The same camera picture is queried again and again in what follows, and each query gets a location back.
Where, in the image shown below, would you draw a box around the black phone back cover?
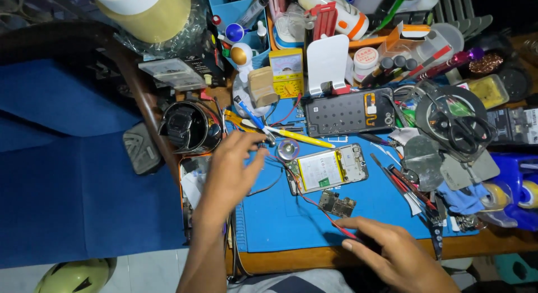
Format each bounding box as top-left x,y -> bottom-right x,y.
304,87 -> 397,138

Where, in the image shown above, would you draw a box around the person's right hand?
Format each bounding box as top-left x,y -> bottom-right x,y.
332,216 -> 461,293

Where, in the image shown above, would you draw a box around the white bottle with orange band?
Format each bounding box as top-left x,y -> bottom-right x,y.
297,0 -> 370,41

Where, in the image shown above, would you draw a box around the silver tweezers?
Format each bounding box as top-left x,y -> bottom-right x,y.
369,153 -> 426,214

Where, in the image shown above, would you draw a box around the white slatted rack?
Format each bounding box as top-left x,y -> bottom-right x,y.
432,0 -> 495,42

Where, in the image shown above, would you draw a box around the green pen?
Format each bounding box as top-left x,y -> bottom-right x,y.
365,0 -> 411,40

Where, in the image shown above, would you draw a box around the black labelled battery box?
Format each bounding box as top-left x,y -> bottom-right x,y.
487,107 -> 538,146

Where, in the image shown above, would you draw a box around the white phone stand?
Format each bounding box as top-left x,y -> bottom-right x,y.
306,34 -> 351,96

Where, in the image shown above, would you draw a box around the yellow-green helmet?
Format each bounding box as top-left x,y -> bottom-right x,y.
33,257 -> 119,293

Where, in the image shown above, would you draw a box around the blue organizer box with tools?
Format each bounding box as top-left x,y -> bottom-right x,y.
205,0 -> 272,69

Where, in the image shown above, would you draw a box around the yellow analog multimeter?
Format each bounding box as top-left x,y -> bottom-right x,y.
268,48 -> 304,100

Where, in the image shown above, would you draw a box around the black tweezers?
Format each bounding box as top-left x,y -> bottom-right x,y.
359,133 -> 398,147

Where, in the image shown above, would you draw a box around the teal plastic stool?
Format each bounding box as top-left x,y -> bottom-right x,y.
493,253 -> 538,286

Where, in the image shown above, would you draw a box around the phone circuit board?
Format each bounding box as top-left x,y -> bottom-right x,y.
318,190 -> 357,219

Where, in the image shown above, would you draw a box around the yellow-handled tool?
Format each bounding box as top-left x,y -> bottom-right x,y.
264,125 -> 336,150

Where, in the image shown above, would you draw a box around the red multimeter probe lead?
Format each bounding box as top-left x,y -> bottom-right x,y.
268,153 -> 363,243

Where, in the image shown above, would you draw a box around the round metal disc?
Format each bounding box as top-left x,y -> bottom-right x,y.
276,138 -> 301,162

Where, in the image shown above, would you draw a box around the blue upholstered seat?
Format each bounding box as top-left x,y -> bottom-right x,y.
0,57 -> 186,269

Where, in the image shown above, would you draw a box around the black scissors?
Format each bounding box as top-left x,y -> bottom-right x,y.
428,93 -> 497,156

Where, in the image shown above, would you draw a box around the blue-handled screwdriver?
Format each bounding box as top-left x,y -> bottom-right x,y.
233,95 -> 277,145

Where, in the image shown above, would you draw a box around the shiny metal cup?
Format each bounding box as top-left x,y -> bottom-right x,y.
158,100 -> 224,155

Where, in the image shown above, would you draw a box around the orange tray with papers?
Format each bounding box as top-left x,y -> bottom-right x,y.
178,153 -> 216,244

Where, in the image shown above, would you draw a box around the yellow tweezers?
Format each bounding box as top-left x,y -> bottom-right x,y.
222,109 -> 254,135

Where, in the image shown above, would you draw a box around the white jar with red label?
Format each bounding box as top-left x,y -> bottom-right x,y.
353,47 -> 380,82

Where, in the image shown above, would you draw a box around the black box with clear case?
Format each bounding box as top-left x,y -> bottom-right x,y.
138,31 -> 224,92

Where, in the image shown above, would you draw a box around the large tan tape roll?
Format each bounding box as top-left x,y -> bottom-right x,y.
86,0 -> 192,44

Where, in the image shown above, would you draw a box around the opened smartphone with battery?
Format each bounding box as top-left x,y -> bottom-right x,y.
286,143 -> 370,196

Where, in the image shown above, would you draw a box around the blue tape dispenser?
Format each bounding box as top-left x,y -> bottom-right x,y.
480,152 -> 538,233

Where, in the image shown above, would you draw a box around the black round lid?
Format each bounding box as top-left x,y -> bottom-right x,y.
495,65 -> 533,103

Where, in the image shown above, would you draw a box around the white astronaut figurine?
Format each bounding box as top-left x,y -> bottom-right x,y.
229,42 -> 256,84

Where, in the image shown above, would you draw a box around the beige foam block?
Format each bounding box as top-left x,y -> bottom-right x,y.
247,66 -> 279,109

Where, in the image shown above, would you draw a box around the person's left hand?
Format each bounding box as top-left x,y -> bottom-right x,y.
197,131 -> 270,226

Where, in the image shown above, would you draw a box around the black-capped bottle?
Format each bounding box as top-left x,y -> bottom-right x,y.
361,57 -> 394,88
384,55 -> 407,80
397,58 -> 419,78

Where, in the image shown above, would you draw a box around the red-handled tool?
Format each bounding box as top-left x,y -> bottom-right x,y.
386,164 -> 439,212

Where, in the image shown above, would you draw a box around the pink metallic pen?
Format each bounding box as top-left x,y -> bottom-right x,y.
419,47 -> 485,80

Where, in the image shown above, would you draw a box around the orange and white carton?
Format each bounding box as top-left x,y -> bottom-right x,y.
384,21 -> 432,55

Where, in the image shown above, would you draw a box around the clear box with yellow filling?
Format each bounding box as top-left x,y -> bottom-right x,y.
462,74 -> 510,110

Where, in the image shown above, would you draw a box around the round metal opening pick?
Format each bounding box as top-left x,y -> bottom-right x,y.
401,135 -> 444,193

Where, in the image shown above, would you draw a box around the person's grey shirt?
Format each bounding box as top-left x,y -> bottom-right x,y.
226,268 -> 381,293

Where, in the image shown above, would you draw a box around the copper wool tip cleaner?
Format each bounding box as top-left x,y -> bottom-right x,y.
459,46 -> 512,78

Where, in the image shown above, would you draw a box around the blue cloth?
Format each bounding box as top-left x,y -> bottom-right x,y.
437,182 -> 491,216

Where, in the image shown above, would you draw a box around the wide metal opening plate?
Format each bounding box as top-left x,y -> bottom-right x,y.
439,149 -> 501,191

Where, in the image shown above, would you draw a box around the round clear tape reel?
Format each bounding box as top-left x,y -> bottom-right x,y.
414,84 -> 491,139

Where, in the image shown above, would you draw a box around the clear plastic cup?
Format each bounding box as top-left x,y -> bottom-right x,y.
277,2 -> 308,44

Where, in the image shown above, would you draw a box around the black digital wristwatch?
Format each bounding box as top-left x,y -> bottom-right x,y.
166,105 -> 199,149

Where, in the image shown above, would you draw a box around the blue repair mat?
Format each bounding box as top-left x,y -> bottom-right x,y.
235,96 -> 481,254

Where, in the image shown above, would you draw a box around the black multimeter probe lead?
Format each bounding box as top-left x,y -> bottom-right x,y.
247,158 -> 287,198

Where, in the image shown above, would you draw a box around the white tissue scrap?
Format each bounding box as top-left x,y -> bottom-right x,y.
388,126 -> 417,147

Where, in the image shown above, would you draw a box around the red tool holder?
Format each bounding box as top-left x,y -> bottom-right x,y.
309,1 -> 338,41

